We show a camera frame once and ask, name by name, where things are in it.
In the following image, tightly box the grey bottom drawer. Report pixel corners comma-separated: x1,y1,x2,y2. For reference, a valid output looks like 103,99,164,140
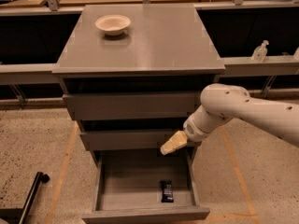
82,148,209,224

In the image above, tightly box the dark rxbar blueberry bar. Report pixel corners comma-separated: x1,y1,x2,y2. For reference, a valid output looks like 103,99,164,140
160,180,174,203

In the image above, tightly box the grey metal rail frame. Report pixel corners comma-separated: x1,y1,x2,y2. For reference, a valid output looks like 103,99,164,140
0,5,298,85

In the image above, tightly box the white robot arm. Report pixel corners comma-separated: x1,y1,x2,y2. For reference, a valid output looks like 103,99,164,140
160,83,299,155

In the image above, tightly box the grey middle drawer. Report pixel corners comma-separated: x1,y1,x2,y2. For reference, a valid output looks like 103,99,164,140
78,127,200,152

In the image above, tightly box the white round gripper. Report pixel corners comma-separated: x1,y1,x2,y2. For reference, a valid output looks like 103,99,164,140
160,117,208,155

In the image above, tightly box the white ceramic bowl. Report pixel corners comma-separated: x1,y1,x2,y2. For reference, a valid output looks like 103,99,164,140
95,15,131,36

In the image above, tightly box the grey top drawer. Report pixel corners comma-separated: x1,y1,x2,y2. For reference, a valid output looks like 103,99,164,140
63,91,200,120

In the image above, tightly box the clear pump sanitizer bottle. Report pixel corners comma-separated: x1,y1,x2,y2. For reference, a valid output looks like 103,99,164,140
251,40,269,63

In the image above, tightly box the grey drawer cabinet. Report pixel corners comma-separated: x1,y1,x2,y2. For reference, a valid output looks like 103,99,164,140
52,5,224,159

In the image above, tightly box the grey drawer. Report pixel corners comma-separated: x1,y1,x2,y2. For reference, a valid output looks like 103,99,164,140
82,148,209,224
78,127,200,152
63,91,200,120

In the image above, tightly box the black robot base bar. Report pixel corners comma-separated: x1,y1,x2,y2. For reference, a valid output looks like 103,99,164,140
0,172,50,224

